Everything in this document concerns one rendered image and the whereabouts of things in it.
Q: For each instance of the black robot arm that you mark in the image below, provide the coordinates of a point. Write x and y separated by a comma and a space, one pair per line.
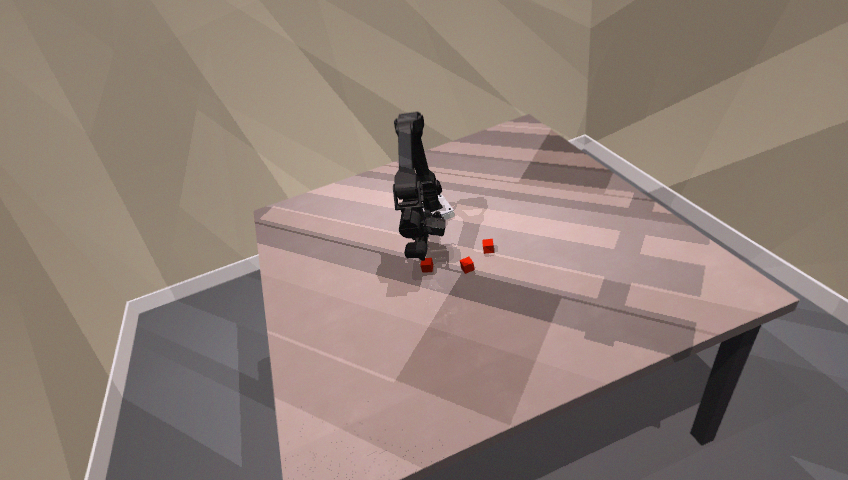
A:
419, 190

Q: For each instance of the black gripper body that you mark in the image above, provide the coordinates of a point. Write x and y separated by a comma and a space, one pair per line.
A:
418, 249

